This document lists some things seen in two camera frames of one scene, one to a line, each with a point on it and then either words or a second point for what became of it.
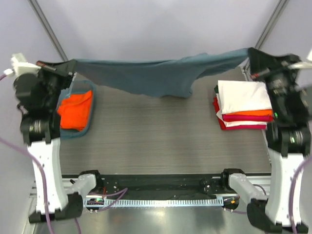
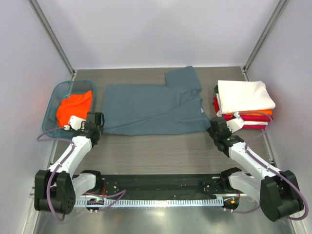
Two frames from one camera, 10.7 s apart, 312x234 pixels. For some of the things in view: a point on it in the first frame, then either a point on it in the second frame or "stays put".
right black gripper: [262, 68] → [213, 133]
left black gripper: [66, 68] → [101, 129]
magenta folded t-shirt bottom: [246, 127] stays put
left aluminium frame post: [44, 24] stays put
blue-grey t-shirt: [172, 78] → [140, 109]
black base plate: [207, 184] stays put
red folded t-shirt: [216, 104] stays put
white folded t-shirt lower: [233, 123] stays put
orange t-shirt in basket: [75, 110] stays put
